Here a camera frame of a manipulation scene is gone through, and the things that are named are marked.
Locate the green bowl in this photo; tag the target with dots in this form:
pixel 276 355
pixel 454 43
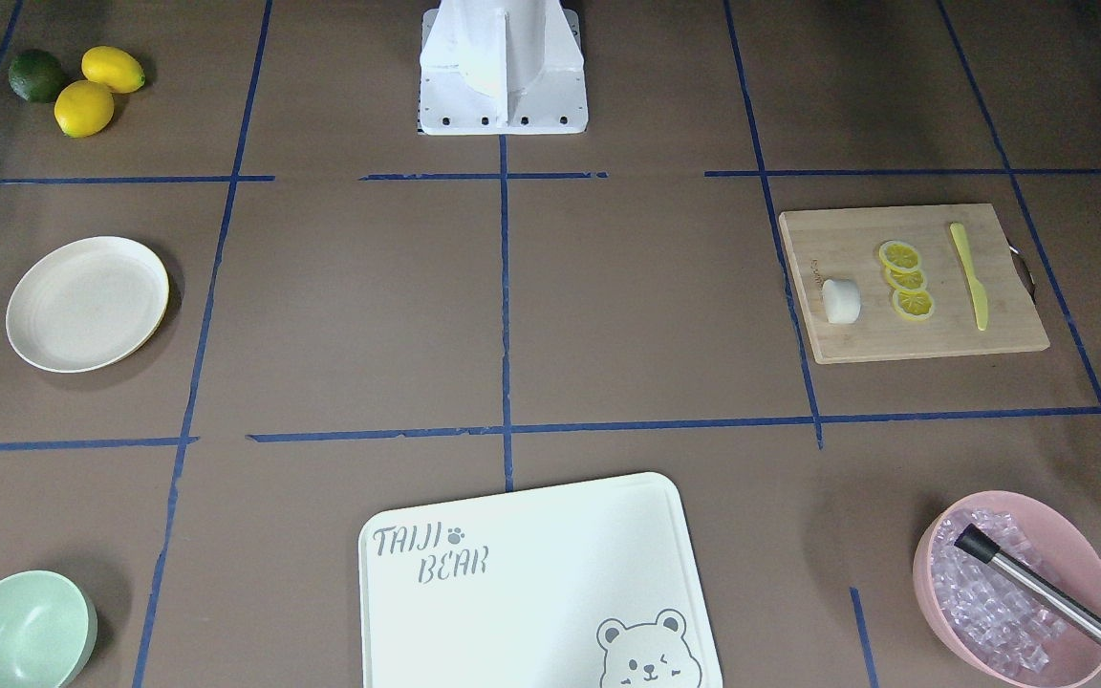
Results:
pixel 48 629

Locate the yellow plastic knife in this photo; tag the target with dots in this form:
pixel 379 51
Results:
pixel 975 287

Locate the pink bowl with ice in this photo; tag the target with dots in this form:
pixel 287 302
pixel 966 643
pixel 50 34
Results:
pixel 1069 562

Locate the steel muddler black tip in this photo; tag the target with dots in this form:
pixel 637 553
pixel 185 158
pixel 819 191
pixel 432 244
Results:
pixel 980 546

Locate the bamboo cutting board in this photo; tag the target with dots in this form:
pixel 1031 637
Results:
pixel 843 244

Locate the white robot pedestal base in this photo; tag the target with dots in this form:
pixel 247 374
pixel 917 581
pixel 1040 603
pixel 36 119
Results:
pixel 501 68

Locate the yellow lemon far one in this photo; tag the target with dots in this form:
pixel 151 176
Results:
pixel 114 68

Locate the white bear tray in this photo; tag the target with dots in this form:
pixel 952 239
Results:
pixel 590 584

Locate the green lime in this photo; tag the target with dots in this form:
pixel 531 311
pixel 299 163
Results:
pixel 37 76

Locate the lemon slice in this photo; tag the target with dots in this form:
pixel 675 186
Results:
pixel 899 256
pixel 913 305
pixel 915 281

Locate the yellow lemon near lime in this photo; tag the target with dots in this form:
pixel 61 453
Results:
pixel 84 108

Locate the lemon slice bottom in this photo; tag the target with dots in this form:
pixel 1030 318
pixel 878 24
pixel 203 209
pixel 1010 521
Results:
pixel 913 305

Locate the lemon slice top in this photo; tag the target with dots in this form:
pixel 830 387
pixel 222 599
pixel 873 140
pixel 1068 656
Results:
pixel 899 256

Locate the cream round plate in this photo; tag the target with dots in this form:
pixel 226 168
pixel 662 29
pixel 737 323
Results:
pixel 87 305

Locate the lemon slice middle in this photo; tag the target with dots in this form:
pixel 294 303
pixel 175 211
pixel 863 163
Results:
pixel 915 281

